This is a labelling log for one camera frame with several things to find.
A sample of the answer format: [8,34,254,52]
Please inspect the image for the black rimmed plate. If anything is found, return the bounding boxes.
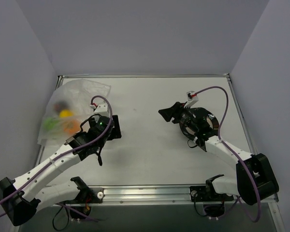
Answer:
[179,107,219,141]

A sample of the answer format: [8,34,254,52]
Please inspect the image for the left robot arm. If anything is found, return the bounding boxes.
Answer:
[0,114,121,226]

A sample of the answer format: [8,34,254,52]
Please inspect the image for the yellow fake lemon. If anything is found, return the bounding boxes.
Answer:
[59,109,73,118]

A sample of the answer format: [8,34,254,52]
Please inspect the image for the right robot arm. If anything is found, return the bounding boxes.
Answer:
[158,102,279,205]

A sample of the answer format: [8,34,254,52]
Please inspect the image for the translucent plastic bag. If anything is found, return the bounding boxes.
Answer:
[38,79,111,145]

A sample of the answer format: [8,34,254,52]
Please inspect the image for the aluminium front rail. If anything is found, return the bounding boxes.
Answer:
[42,185,235,206]

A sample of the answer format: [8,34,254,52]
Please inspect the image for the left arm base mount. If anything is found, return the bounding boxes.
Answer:
[69,187,104,216]

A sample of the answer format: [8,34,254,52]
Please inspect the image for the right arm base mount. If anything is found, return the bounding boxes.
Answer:
[189,185,234,218]

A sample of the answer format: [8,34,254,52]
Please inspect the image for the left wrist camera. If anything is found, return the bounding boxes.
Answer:
[90,102,110,117]

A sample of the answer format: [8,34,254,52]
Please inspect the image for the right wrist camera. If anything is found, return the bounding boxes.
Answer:
[184,91,199,108]

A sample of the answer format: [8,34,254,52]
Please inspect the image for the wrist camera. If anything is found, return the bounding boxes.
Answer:
[90,102,110,117]
[184,91,199,108]

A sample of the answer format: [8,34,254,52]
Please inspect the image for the orange fake fruit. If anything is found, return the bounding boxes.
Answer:
[63,119,81,135]

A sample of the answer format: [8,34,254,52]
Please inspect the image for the dark red fake fruit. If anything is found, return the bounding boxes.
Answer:
[53,101,69,113]

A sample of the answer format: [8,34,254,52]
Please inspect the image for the green fake fruit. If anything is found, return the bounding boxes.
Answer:
[42,117,59,131]

